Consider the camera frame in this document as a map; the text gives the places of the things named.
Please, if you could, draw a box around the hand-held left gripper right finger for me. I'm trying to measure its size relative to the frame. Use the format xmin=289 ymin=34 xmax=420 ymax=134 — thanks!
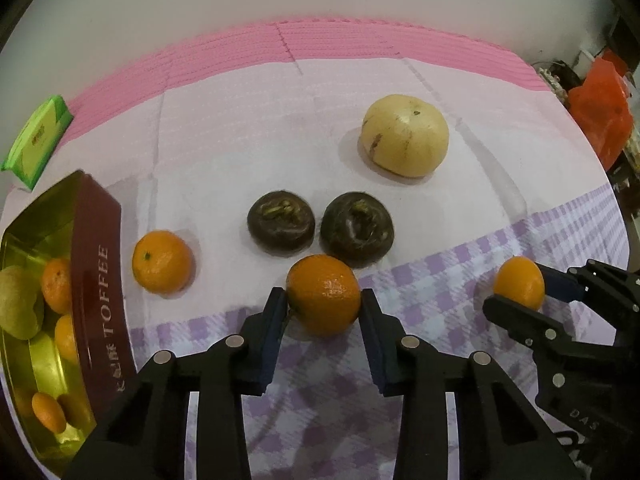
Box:
xmin=359 ymin=287 xmax=583 ymax=480

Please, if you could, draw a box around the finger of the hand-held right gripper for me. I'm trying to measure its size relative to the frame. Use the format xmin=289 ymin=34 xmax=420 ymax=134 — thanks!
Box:
xmin=536 ymin=259 xmax=640 ymax=306
xmin=482 ymin=294 xmax=581 ymax=361

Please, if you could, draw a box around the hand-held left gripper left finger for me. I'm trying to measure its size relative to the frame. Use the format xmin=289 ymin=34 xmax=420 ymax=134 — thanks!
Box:
xmin=65 ymin=286 xmax=290 ymax=480

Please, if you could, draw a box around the smooth tangerine with stem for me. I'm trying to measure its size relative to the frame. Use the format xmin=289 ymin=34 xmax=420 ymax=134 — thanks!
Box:
xmin=493 ymin=256 xmax=546 ymax=312

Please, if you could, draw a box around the large rough tangerine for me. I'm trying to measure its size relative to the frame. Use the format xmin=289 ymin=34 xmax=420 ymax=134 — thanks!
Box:
xmin=286 ymin=254 xmax=362 ymax=337

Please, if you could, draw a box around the dark brown mangosteen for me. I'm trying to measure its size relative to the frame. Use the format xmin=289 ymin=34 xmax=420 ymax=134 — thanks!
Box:
xmin=247 ymin=190 xmax=316 ymax=257
xmin=320 ymin=192 xmax=396 ymax=268

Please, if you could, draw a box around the small tangerine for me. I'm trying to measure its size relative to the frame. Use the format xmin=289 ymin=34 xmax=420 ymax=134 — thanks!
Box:
xmin=132 ymin=230 xmax=193 ymax=295

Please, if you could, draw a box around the dark red tin box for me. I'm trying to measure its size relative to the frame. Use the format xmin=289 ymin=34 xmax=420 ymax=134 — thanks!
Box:
xmin=0 ymin=170 xmax=138 ymax=478

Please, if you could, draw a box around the yellow melon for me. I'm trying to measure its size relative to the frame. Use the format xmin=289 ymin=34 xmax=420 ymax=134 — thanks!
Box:
xmin=357 ymin=94 xmax=450 ymax=179

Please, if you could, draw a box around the green pear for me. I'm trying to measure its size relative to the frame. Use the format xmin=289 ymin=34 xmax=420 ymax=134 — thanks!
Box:
xmin=0 ymin=266 xmax=45 ymax=341

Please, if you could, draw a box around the orange plastic bag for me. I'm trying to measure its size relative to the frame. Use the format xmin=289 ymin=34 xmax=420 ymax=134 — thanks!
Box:
xmin=567 ymin=50 xmax=635 ymax=171

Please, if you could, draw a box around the pink and purple checked tablecloth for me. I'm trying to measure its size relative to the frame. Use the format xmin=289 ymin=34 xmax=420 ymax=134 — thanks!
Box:
xmin=0 ymin=20 xmax=631 ymax=480

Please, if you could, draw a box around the green tissue pack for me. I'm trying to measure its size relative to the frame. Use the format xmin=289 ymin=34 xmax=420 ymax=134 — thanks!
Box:
xmin=1 ymin=96 xmax=75 ymax=192

